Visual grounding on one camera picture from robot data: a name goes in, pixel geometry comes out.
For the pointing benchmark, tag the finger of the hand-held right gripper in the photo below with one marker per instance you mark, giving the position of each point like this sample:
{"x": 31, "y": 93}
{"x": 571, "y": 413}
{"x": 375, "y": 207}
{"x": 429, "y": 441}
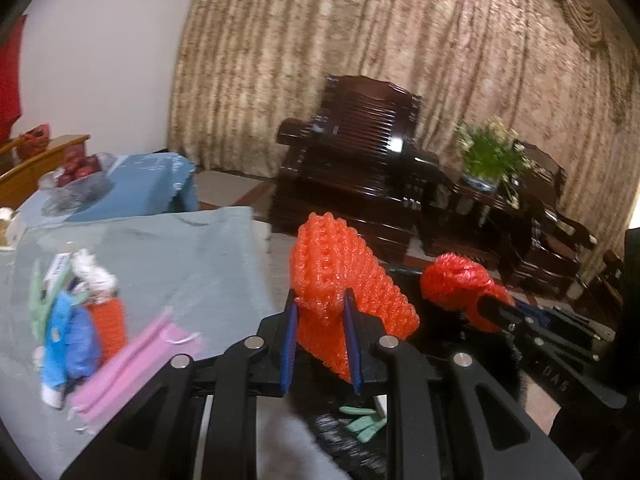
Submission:
{"x": 505, "y": 315}
{"x": 565, "y": 319}

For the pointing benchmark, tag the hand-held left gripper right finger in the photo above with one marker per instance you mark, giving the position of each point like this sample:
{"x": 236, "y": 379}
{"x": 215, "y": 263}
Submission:
{"x": 352, "y": 345}

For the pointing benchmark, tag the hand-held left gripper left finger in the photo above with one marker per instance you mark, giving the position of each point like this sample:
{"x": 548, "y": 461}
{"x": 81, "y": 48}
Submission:
{"x": 288, "y": 345}

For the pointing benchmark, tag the red foam fruit net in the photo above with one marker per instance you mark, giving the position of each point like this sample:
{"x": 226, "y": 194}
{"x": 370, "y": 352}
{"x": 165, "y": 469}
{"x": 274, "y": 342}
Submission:
{"x": 450, "y": 280}

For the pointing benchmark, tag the light green wrapper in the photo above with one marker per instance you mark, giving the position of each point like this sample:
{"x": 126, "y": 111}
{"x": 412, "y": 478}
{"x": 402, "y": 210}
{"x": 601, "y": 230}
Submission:
{"x": 365, "y": 425}

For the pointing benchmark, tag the orange bubble wrap sheet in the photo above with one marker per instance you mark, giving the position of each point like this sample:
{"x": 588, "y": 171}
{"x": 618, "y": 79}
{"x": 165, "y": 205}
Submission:
{"x": 340, "y": 260}

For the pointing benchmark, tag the black trash bin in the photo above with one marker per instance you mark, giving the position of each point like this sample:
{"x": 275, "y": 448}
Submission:
{"x": 340, "y": 447}

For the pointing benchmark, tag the small orange foam net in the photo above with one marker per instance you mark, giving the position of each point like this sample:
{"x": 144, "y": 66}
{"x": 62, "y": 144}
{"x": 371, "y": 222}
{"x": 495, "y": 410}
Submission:
{"x": 107, "y": 330}

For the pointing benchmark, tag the dark blue wrapper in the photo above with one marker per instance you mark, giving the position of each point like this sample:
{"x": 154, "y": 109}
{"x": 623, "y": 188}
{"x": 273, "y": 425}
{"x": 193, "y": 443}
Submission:
{"x": 82, "y": 345}

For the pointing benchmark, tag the light blue packet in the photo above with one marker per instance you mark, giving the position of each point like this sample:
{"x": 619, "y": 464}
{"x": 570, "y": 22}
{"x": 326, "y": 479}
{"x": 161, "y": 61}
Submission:
{"x": 55, "y": 350}

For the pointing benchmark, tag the pale green plastic strip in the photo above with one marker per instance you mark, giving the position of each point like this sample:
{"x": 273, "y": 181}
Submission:
{"x": 40, "y": 305}

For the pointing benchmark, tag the dark wooden furniture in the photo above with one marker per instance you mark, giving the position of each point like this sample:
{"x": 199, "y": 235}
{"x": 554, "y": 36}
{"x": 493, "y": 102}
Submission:
{"x": 602, "y": 285}

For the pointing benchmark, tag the small dark wooden armchair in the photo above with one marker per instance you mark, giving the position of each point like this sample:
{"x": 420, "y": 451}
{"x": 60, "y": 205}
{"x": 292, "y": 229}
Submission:
{"x": 545, "y": 240}

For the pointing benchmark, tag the dark wooden side table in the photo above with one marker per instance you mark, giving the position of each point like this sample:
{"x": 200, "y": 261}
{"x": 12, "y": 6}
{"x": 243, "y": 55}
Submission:
{"x": 465, "y": 220}

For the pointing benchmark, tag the blue and white plant pot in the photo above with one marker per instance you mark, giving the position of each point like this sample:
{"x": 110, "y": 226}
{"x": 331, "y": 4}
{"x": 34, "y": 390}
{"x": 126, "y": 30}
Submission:
{"x": 480, "y": 181}

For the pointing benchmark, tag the green potted plant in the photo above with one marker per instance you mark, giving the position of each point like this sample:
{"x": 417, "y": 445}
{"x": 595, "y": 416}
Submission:
{"x": 490, "y": 152}

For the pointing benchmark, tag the large dark wooden armchair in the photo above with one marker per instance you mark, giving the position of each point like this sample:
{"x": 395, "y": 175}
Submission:
{"x": 355, "y": 160}

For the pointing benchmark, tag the white crumpled paper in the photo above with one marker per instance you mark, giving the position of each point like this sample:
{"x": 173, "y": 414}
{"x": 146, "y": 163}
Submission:
{"x": 95, "y": 275}

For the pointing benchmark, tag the white and blue box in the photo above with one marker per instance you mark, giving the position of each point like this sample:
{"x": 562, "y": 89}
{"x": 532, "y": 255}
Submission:
{"x": 57, "y": 266}

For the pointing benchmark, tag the glass fruit bowl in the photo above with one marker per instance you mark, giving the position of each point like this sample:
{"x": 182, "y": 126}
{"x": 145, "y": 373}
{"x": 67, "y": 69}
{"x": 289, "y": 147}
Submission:
{"x": 75, "y": 195}

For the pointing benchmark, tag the red apples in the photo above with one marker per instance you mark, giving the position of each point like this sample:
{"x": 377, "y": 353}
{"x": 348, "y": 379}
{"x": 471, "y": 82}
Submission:
{"x": 77, "y": 169}

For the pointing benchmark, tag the small white and tan object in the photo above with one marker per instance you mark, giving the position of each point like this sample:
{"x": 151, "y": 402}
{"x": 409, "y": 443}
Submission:
{"x": 9, "y": 230}

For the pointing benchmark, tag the light wooden furniture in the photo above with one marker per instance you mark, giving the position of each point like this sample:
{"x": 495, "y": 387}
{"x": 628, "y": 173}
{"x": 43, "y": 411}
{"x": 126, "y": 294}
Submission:
{"x": 35, "y": 170}

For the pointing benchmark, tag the beige patterned curtain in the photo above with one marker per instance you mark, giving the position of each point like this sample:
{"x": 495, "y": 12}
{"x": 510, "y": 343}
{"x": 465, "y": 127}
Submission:
{"x": 350, "y": 25}

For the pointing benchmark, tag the red basket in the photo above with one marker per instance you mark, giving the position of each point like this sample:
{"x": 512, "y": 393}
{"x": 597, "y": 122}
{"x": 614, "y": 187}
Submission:
{"x": 35, "y": 141}

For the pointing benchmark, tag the red cloth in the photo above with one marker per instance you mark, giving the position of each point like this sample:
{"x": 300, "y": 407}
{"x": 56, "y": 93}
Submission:
{"x": 9, "y": 80}

